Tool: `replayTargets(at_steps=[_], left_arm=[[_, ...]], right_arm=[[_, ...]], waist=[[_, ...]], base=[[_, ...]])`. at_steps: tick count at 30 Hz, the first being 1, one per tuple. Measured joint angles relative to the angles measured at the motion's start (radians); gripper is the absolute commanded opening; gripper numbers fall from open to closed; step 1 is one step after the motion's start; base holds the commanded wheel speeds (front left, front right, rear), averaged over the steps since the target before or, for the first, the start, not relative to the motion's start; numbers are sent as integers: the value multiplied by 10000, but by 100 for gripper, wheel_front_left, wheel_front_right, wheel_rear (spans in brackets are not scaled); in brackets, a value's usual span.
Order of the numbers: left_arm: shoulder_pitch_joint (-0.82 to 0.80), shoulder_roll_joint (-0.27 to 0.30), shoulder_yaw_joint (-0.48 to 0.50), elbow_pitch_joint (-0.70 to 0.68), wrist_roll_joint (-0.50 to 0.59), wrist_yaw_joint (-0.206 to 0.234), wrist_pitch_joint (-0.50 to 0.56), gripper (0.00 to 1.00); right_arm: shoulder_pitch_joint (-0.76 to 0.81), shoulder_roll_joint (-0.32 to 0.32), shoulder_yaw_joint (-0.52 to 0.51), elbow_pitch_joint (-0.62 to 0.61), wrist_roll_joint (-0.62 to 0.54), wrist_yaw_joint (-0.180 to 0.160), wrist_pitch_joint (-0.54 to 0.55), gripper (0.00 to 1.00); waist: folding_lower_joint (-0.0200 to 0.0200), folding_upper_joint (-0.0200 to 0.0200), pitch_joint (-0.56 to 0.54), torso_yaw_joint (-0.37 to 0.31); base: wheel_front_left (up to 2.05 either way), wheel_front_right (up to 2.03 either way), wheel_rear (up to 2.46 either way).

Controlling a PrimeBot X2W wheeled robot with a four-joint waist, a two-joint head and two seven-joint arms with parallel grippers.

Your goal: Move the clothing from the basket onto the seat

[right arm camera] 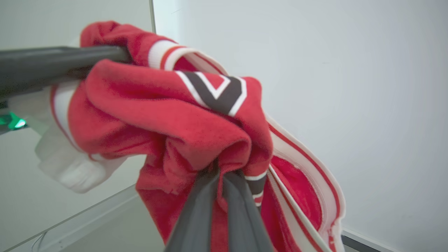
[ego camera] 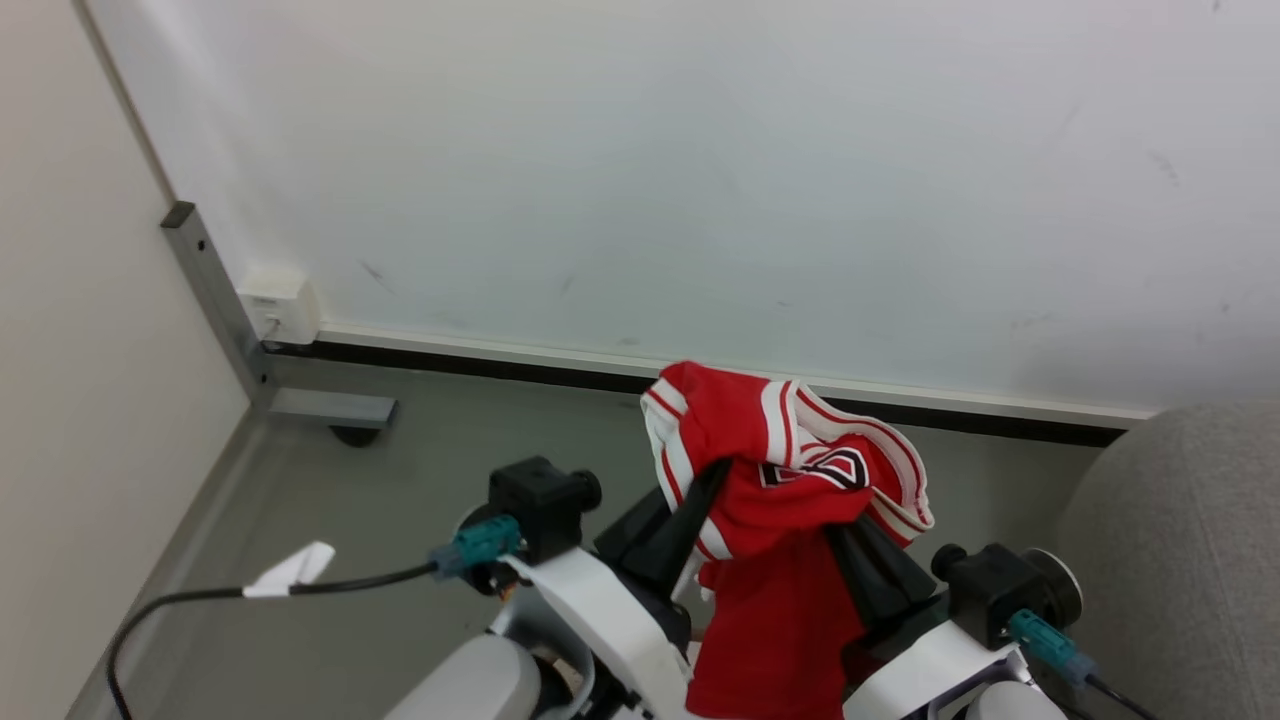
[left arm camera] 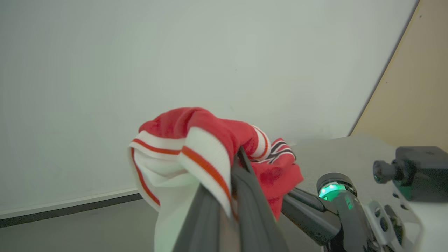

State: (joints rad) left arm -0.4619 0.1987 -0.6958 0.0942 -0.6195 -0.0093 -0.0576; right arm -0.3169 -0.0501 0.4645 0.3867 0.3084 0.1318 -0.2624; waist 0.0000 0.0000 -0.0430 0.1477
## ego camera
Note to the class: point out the white wall socket box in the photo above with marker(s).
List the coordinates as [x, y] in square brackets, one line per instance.
[282, 305]

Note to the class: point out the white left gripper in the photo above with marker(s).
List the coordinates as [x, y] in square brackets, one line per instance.
[610, 610]

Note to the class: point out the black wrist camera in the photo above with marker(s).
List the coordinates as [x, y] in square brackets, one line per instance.
[1000, 590]
[540, 505]

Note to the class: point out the grey metal frame post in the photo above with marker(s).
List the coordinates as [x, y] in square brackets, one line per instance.
[215, 300]

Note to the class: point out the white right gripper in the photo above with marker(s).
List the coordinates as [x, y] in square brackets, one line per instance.
[930, 665]

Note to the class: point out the grey metal frame foot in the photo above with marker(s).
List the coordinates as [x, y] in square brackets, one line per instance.
[330, 407]

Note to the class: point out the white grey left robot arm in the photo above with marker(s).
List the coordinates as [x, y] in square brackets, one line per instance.
[470, 685]

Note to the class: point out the black caster wheel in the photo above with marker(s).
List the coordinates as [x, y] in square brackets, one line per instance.
[356, 436]

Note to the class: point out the white black baseboard strip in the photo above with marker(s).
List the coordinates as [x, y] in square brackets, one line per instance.
[700, 370]

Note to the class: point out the red white sports jersey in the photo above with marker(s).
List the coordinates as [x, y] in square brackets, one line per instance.
[770, 560]

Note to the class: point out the grey fabric sofa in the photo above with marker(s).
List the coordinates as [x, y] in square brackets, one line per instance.
[1170, 560]

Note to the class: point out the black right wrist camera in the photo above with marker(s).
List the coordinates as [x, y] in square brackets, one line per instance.
[1000, 590]

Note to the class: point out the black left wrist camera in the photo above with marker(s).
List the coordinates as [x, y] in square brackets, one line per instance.
[540, 505]

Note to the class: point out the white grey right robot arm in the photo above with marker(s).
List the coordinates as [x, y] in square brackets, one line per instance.
[1015, 702]

